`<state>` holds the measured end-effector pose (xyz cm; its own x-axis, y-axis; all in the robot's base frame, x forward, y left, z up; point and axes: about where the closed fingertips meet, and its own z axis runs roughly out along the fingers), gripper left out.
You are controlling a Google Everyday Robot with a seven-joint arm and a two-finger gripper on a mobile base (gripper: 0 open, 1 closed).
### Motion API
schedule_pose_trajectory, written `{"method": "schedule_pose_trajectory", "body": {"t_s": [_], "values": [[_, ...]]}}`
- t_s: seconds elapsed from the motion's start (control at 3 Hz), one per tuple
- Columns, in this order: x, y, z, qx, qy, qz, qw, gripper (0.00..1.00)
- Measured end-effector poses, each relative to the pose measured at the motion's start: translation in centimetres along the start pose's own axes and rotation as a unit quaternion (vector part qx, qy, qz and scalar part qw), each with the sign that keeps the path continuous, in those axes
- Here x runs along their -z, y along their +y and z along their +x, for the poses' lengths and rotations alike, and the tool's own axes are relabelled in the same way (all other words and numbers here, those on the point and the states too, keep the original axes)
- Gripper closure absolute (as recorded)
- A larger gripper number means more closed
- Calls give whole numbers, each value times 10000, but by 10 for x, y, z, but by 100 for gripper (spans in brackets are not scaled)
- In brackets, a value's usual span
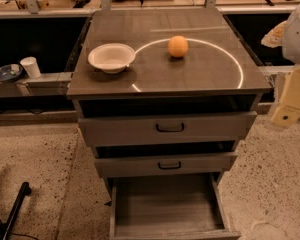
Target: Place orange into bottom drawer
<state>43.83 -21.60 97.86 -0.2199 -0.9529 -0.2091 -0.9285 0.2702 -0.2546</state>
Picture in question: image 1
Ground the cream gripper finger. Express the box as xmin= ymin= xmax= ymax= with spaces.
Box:
xmin=261 ymin=21 xmax=286 ymax=48
xmin=270 ymin=65 xmax=300 ymax=129

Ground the orange fruit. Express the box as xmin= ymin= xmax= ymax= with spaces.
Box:
xmin=168 ymin=36 xmax=188 ymax=58

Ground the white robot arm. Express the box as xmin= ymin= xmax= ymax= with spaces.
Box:
xmin=261 ymin=4 xmax=300 ymax=129

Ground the top grey drawer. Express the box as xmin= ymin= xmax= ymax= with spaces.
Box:
xmin=79 ymin=112 xmax=257 ymax=146

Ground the middle grey drawer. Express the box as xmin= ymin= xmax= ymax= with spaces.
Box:
xmin=95 ymin=152 xmax=237 ymax=178

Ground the grey drawer cabinet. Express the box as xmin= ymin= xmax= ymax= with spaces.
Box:
xmin=66 ymin=6 xmax=273 ymax=240

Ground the bottom open grey drawer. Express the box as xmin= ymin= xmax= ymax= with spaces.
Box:
xmin=109 ymin=173 xmax=240 ymax=240

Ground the white paper bowl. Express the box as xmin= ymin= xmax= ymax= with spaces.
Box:
xmin=88 ymin=43 xmax=135 ymax=74

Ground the grey side shelf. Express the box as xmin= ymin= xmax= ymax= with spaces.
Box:
xmin=0 ymin=72 xmax=72 ymax=98

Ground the white paper cup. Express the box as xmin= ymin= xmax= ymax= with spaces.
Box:
xmin=20 ymin=57 xmax=41 ymax=78

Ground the black floor stand leg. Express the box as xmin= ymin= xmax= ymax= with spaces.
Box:
xmin=0 ymin=182 xmax=32 ymax=240

